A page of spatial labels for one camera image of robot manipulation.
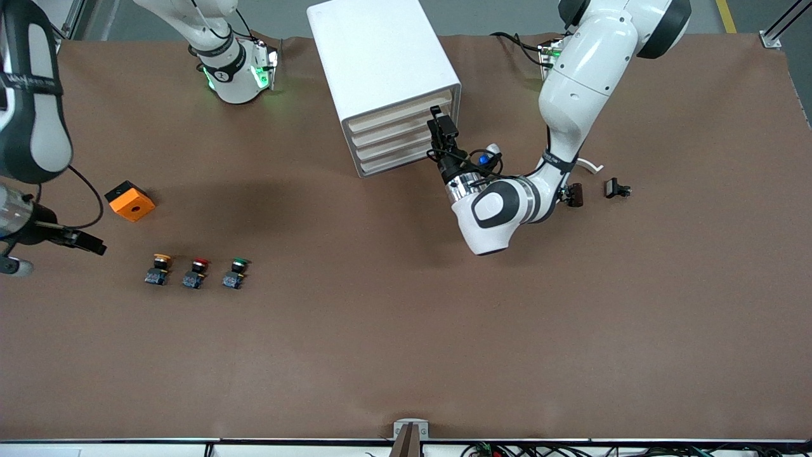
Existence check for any yellow push button switch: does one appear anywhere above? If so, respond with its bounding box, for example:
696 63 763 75
144 253 173 286

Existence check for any orange black button box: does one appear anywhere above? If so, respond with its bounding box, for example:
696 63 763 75
104 180 157 223

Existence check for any brown table mat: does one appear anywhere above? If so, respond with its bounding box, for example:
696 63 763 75
0 32 812 442

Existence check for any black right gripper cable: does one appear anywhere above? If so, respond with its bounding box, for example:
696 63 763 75
35 164 105 230

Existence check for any red push button switch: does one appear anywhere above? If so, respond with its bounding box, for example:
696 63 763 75
182 257 213 290

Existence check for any black left base cable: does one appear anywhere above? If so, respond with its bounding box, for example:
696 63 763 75
490 30 547 67

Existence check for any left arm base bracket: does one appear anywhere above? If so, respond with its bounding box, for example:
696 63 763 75
538 38 565 68

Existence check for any green push button switch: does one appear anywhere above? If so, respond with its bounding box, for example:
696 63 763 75
222 256 252 290

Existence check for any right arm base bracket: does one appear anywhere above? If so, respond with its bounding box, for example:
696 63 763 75
252 39 282 91

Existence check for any aluminium frame post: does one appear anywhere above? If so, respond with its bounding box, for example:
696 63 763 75
759 0 812 49
60 0 96 40

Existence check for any metal table edge bracket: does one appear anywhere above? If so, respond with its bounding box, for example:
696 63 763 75
393 418 430 457

